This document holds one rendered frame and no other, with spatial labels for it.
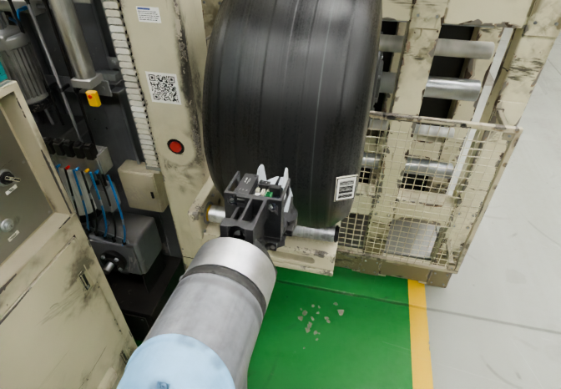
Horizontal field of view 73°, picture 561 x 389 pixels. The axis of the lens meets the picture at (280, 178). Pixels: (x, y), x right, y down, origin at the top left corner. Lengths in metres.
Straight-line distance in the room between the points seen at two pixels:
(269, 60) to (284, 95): 0.06
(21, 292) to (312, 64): 0.83
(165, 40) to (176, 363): 0.69
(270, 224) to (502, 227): 2.20
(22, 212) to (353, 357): 1.35
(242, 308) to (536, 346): 1.86
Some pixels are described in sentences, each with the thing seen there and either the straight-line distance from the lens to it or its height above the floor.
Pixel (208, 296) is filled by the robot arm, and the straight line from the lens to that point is 0.34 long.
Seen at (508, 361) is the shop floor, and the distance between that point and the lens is 2.02.
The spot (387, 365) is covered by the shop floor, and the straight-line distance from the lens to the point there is 1.83.
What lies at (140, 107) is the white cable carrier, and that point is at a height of 1.16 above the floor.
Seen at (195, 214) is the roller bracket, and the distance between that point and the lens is 0.97.
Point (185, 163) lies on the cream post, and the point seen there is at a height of 1.01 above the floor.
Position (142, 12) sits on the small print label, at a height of 1.38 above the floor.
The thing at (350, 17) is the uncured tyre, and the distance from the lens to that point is 0.68.
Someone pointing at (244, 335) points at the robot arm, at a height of 1.30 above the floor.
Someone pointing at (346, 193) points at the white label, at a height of 1.14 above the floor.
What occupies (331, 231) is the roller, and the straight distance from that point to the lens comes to 0.95.
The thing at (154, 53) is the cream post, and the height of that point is 1.30.
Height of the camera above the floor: 1.60
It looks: 38 degrees down
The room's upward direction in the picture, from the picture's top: straight up
